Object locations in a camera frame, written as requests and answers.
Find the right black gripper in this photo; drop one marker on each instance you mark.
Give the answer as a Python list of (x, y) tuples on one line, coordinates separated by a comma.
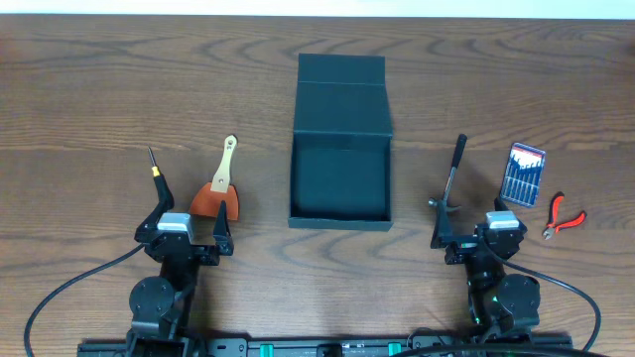
[(465, 245)]

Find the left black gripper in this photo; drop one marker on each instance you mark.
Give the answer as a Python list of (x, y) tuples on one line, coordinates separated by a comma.
[(199, 251)]

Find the orange scraper wooden handle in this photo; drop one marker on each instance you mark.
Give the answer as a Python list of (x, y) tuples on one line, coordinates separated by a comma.
[(220, 189)]

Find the precision screwdriver set case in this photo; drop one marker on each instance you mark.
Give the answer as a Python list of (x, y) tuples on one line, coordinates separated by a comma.
[(523, 174)]

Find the small claw hammer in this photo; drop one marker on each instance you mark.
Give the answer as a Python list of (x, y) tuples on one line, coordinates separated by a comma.
[(456, 157)]

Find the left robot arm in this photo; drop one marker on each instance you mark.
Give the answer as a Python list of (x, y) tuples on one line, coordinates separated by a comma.
[(161, 305)]

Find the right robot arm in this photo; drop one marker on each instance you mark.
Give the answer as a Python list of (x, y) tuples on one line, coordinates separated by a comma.
[(503, 306)]

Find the black yellow screwdriver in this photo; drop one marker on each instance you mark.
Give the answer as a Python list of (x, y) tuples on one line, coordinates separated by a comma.
[(160, 181)]

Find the dark green open box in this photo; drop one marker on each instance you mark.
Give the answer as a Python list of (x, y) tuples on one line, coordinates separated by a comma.
[(340, 175)]

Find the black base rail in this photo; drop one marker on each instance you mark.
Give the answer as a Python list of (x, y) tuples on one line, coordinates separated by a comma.
[(241, 347)]

